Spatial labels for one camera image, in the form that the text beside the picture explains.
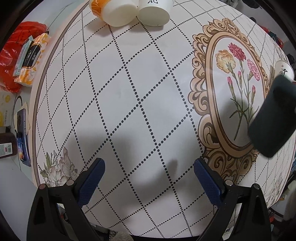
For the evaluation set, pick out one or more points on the orange and white cup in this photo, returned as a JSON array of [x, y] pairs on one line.
[[116, 13]]

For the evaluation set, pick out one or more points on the white paper cup with leaf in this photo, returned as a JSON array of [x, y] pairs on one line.
[[283, 68]]

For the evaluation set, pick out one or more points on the red plastic bag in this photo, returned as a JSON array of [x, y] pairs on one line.
[[11, 51]]

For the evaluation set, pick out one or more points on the blue smartphone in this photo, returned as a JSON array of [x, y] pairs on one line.
[[21, 138]]

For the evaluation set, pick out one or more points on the floral diamond-pattern tablecloth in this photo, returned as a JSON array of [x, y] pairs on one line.
[[149, 101]]

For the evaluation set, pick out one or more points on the dark green cup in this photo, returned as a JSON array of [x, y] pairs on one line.
[[274, 123]]

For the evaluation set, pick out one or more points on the bag of yellow chips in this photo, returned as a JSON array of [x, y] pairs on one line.
[[6, 108]]

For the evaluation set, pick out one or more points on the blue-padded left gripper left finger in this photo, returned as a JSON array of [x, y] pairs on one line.
[[45, 222]]

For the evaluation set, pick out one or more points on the light blue small box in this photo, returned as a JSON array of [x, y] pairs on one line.
[[22, 56]]

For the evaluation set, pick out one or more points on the white paper cup with calligraphy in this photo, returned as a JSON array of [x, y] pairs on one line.
[[154, 13]]

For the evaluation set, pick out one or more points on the orange tissue pack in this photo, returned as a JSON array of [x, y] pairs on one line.
[[32, 60]]

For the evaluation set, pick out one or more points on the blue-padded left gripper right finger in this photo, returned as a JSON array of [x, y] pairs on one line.
[[253, 220]]

